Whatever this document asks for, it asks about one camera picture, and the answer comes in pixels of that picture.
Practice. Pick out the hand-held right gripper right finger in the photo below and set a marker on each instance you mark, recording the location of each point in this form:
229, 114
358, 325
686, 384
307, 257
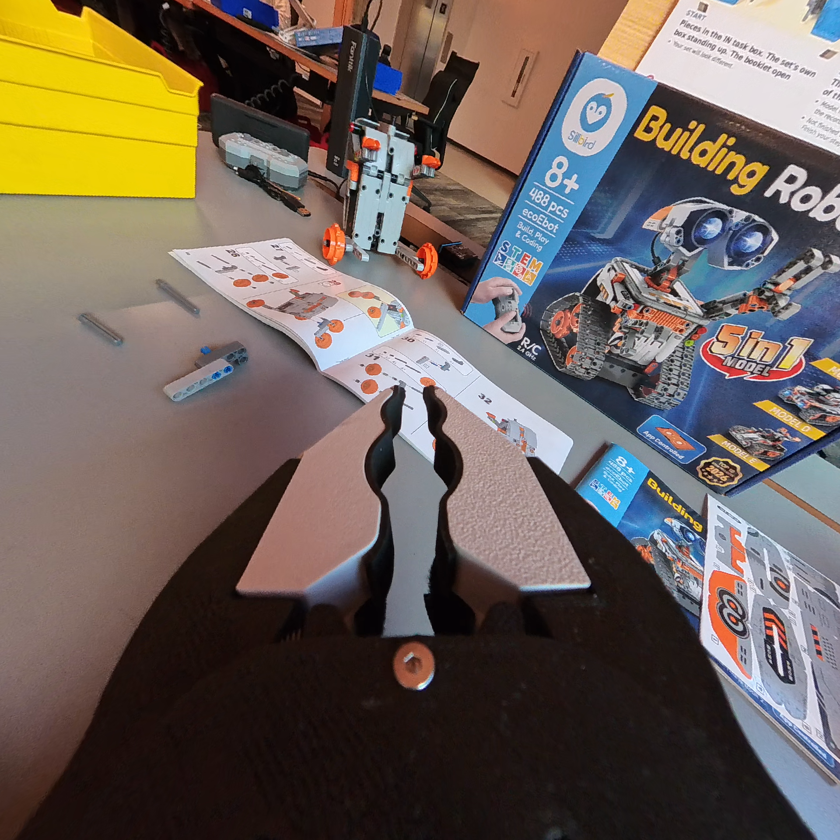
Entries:
512, 525

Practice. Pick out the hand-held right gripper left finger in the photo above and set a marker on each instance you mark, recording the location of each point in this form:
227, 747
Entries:
309, 525

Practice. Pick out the grey beam with blue pin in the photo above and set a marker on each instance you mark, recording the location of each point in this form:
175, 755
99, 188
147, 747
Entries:
204, 373

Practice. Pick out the thin dark axle piece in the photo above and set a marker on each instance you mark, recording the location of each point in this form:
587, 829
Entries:
177, 297
101, 330

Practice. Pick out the yellow plastic bin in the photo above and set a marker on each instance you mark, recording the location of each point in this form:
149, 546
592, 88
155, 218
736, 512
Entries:
92, 131

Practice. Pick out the grey desk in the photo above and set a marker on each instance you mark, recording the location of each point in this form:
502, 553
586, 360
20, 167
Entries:
105, 460

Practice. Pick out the small colourful booklet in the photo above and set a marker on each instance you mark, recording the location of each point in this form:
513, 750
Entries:
650, 519

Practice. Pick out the open white instruction booklet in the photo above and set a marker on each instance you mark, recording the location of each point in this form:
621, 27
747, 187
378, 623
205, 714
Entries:
302, 302

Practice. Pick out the small black module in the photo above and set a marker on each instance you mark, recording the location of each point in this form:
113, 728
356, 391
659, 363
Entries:
460, 263

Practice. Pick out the blue toy robot box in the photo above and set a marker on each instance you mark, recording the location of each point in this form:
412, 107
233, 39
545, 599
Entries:
656, 289

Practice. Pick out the white orange booklet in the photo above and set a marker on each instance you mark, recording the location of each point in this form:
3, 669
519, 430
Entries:
775, 630

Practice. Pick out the grey orange robot model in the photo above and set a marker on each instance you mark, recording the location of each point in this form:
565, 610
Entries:
381, 197

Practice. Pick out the grey battery box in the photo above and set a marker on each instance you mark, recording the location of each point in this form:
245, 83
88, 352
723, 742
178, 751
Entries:
265, 160

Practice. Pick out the black flat box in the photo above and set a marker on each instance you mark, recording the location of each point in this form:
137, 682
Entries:
263, 118

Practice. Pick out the black office chair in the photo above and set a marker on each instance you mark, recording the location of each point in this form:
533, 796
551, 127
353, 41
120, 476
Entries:
449, 105

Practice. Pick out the black tall speaker box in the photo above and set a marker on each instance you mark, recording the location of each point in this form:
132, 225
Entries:
352, 92

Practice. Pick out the blue storage bin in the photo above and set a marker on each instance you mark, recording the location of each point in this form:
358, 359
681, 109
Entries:
387, 76

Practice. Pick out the long wooden office table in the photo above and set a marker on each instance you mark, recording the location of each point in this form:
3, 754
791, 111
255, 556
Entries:
302, 46

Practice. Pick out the white printed instruction poster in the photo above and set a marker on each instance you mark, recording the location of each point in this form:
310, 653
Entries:
748, 66

